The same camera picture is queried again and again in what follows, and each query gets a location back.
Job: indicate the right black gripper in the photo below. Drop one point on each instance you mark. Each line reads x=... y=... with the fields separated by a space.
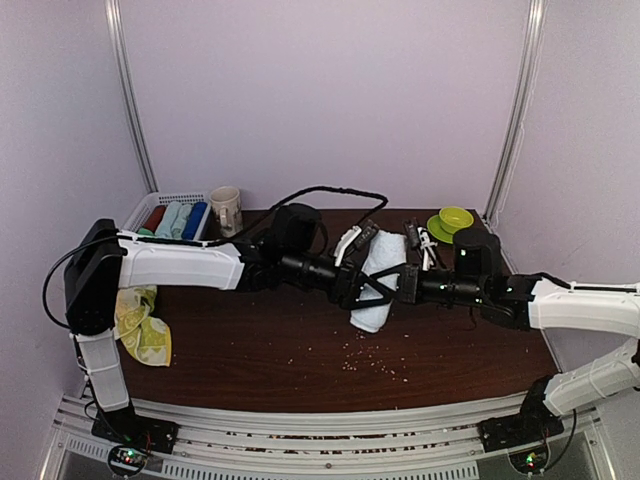
x=410 y=283

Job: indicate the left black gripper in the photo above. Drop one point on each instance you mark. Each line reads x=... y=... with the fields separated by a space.
x=344 y=291

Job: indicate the light blue towel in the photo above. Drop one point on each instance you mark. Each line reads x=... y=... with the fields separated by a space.
x=164 y=228
x=386 y=250

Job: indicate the yellow green patterned towel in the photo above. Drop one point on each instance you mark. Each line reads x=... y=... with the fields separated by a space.
x=146 y=338

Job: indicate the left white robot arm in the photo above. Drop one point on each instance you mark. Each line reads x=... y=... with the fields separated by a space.
x=109 y=260

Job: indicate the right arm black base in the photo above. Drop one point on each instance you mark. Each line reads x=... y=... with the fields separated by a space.
x=516 y=430

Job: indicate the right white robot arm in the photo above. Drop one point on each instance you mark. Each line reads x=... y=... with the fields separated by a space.
x=536 y=301

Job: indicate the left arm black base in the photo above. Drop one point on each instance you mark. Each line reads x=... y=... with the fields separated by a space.
x=143 y=433

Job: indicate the green saucer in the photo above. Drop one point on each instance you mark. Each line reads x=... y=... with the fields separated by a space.
x=443 y=231

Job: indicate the green cup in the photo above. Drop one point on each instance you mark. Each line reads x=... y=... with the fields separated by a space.
x=454 y=219

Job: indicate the beige ceramic mug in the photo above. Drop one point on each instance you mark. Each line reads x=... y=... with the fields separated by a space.
x=225 y=202

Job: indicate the rolled dark blue towel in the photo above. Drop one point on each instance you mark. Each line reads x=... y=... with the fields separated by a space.
x=193 y=221

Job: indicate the rolled pale teal towel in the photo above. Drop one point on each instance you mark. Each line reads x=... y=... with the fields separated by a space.
x=181 y=220

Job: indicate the rolled light blue towel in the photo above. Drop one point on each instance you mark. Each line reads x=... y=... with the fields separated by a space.
x=164 y=228

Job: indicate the rolled brown towel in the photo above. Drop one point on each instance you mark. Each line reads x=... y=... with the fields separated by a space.
x=152 y=222

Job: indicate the white plastic basket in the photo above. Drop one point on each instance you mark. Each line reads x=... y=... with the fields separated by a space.
x=145 y=207

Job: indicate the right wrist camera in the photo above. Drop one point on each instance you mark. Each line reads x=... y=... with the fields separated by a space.
x=419 y=241

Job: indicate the right aluminium frame post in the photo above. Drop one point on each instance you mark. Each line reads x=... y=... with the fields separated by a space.
x=515 y=127

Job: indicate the aluminium frame post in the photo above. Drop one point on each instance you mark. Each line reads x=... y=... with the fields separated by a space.
x=515 y=127
x=117 y=36

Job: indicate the aluminium front rail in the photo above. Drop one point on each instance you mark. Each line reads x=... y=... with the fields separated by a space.
x=439 y=442

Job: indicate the left aluminium frame post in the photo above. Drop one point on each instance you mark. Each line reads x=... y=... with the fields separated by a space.
x=117 y=36

